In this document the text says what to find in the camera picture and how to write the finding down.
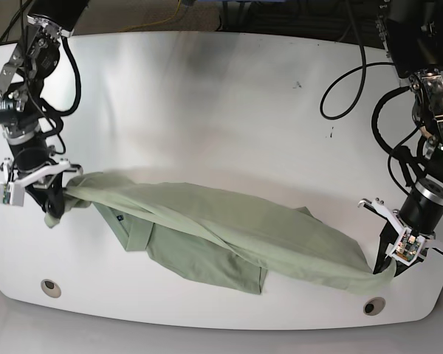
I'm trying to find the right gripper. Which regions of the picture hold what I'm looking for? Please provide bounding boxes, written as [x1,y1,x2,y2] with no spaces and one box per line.
[0,142,83,218]

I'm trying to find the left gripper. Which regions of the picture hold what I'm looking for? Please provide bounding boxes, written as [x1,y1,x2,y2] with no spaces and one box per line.
[358,184,443,277]

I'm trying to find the green t-shirt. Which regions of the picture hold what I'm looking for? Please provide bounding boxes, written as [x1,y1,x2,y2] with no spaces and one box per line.
[63,173,396,295]

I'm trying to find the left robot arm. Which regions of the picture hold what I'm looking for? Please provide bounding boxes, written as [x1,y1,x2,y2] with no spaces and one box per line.
[360,1,443,274]

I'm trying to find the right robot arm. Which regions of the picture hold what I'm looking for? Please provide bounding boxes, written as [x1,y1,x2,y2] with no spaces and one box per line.
[0,1,89,218]

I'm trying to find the right table grommet hole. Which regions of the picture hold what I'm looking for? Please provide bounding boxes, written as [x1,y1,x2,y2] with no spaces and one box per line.
[363,297,386,316]

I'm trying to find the table grommet hole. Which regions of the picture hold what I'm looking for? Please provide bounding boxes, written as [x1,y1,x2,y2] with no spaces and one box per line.
[363,297,386,316]
[41,280,62,299]

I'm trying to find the left table grommet hole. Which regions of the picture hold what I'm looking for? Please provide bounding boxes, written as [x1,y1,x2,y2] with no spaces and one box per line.
[41,280,62,299]

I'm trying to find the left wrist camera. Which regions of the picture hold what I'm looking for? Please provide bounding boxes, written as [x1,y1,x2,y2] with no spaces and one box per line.
[386,227,427,266]

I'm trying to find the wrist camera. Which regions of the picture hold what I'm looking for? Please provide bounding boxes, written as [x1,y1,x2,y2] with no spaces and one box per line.
[386,227,427,266]
[0,182,25,207]

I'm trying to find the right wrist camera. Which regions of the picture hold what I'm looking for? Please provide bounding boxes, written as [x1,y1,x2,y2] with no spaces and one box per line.
[0,182,25,207]

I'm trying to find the yellow cable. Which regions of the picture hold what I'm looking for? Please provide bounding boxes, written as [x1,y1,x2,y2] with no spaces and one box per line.
[120,0,182,34]

